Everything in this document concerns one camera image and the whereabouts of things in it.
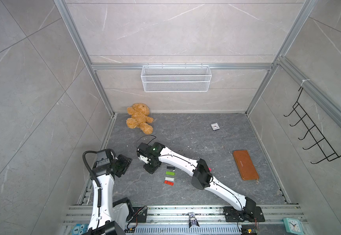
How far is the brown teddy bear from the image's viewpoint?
3.20ft

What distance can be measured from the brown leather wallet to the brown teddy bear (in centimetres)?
62

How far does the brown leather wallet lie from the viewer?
0.87 m
